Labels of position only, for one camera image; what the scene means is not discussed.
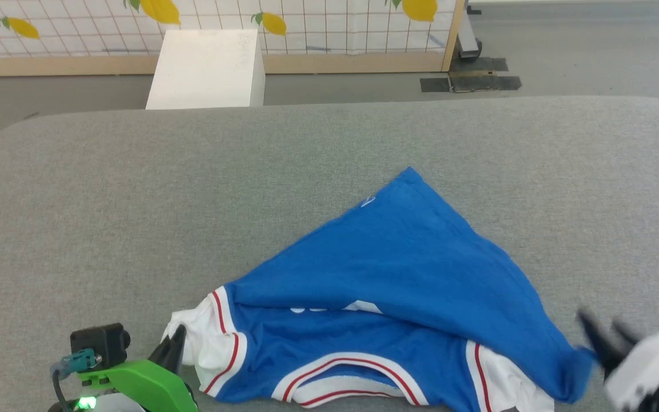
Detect blue white sports shirt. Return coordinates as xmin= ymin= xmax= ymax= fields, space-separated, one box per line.
xmin=162 ymin=166 xmax=597 ymax=412

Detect lemon print partition panel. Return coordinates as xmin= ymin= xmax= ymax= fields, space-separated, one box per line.
xmin=0 ymin=0 xmax=468 ymax=78

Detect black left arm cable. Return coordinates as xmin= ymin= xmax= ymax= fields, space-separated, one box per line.
xmin=50 ymin=350 xmax=102 ymax=412

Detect black floor tape patches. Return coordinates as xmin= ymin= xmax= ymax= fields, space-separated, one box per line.
xmin=419 ymin=57 xmax=522 ymax=94

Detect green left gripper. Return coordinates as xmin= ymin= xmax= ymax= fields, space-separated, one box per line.
xmin=77 ymin=324 xmax=199 ymax=412

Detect white square box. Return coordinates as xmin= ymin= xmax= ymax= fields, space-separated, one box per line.
xmin=145 ymin=29 xmax=266 ymax=110

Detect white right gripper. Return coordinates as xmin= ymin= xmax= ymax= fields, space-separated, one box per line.
xmin=578 ymin=308 xmax=659 ymax=410

